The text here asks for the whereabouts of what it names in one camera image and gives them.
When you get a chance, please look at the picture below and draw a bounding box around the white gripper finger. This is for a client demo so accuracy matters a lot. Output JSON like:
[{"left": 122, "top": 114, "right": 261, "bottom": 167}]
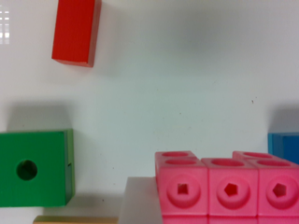
[{"left": 119, "top": 177, "right": 163, "bottom": 224}]

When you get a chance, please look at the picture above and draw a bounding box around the pink snap cube block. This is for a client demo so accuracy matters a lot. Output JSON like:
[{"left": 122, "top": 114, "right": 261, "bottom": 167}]
[{"left": 155, "top": 151, "right": 299, "bottom": 224}]

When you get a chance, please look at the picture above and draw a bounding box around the wooden peg board base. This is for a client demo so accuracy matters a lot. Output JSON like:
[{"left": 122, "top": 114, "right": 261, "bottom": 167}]
[{"left": 33, "top": 216, "right": 118, "bottom": 224}]

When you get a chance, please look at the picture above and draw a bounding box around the green square block with hole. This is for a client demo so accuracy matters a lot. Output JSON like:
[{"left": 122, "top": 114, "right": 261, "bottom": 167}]
[{"left": 0, "top": 129, "right": 75, "bottom": 207}]

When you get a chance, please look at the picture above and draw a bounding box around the blue square block with hole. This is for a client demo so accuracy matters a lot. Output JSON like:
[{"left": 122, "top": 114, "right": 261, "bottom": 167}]
[{"left": 268, "top": 133, "right": 299, "bottom": 164}]

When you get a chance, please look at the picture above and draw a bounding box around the red rectangular block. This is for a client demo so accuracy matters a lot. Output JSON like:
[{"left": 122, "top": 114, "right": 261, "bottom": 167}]
[{"left": 51, "top": 0, "right": 102, "bottom": 67}]

